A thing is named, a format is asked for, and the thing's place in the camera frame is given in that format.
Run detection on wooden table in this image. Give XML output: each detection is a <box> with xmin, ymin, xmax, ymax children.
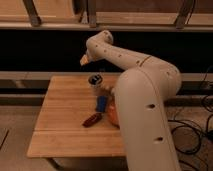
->
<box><xmin>27</xmin><ymin>74</ymin><xmax>124</xmax><ymax>158</ymax></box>

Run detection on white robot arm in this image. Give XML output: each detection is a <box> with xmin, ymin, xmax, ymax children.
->
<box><xmin>80</xmin><ymin>30</ymin><xmax>182</xmax><ymax>171</ymax></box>

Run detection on black floor cables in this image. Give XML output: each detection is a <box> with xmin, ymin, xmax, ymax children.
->
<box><xmin>167</xmin><ymin>66</ymin><xmax>213</xmax><ymax>171</ymax></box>

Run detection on dark red oblong object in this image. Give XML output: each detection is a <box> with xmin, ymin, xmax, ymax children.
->
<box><xmin>83</xmin><ymin>113</ymin><xmax>102</xmax><ymax>128</ymax></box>

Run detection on blue rectangular block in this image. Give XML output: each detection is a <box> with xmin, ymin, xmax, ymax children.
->
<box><xmin>96</xmin><ymin>96</ymin><xmax>107</xmax><ymax>113</ymax></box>

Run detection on white labelled packet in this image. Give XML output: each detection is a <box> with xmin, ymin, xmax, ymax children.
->
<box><xmin>104</xmin><ymin>86</ymin><xmax>115</xmax><ymax>96</ymax></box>

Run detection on wooden shelf frame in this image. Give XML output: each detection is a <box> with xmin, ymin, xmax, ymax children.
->
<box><xmin>0</xmin><ymin>0</ymin><xmax>213</xmax><ymax>32</ymax></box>

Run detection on orange bowl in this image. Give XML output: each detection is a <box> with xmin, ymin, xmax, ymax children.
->
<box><xmin>106</xmin><ymin>101</ymin><xmax>119</xmax><ymax>127</ymax></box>

